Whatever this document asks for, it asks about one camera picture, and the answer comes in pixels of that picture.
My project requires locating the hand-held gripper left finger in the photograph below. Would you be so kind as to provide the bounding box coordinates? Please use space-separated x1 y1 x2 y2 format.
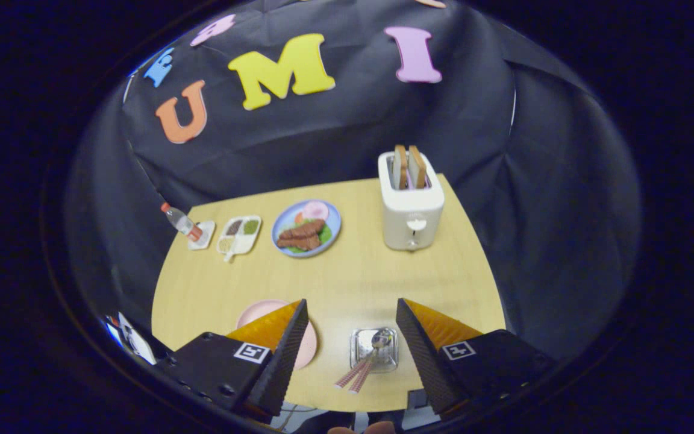
157 298 310 420

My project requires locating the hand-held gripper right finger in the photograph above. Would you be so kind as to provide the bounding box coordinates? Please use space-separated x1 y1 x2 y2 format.
395 298 558 417

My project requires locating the spoon with red checkered handle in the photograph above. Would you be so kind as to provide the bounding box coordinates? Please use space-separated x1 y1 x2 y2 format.
347 329 393 395

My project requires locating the fork with red checkered handle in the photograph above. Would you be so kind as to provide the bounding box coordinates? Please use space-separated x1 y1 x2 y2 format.
333 347 378 389

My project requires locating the pink plate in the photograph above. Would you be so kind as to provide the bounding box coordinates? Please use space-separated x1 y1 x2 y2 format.
236 299 319 370

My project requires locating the brown sausage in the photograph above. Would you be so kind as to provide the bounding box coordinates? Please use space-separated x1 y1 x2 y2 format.
277 234 322 251
281 219 326 240

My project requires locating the white divided condiment tray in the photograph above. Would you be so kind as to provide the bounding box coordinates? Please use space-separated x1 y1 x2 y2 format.
216 215 262 263

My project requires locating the white flat device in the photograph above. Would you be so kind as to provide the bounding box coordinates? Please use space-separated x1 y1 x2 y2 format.
117 312 158 366

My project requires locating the blue plate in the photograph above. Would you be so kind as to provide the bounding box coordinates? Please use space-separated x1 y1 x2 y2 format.
271 200 342 259

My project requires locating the white toaster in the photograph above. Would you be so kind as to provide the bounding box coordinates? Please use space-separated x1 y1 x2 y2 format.
378 151 446 251

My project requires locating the white square coaster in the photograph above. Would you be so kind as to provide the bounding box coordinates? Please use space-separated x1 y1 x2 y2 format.
187 221 216 251

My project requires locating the clear bottle with red cap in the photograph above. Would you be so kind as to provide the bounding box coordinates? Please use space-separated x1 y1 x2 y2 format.
161 203 204 243

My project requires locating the metal wire basket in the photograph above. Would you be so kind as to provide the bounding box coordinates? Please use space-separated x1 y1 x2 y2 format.
350 327 399 373

